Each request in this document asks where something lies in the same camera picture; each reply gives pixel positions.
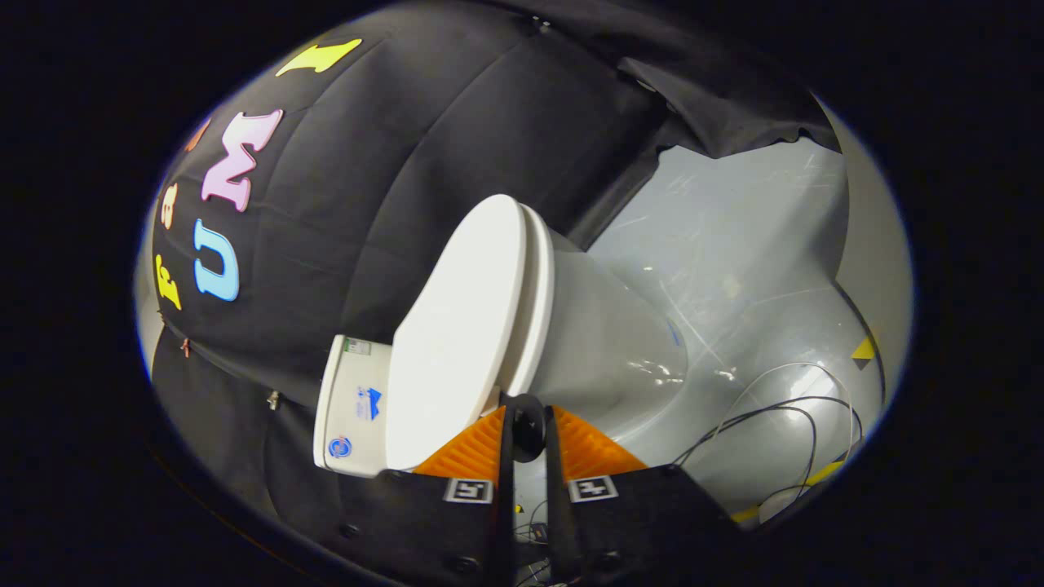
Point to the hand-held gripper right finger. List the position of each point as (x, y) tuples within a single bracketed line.
[(556, 505)]

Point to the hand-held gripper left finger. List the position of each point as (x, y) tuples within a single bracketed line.
[(504, 505)]

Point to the round black lid knob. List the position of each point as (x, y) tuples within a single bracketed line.
[(528, 428)]

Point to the white toilet lid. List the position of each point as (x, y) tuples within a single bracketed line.
[(457, 326)]

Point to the white toilet seat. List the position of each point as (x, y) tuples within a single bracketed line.
[(537, 302)]

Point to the yellow floor tape strip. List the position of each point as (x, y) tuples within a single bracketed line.
[(824, 473)]

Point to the black backdrop cloth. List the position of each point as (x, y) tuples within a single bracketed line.
[(367, 204)]

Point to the yellow triangular floor tape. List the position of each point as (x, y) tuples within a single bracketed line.
[(863, 350)]

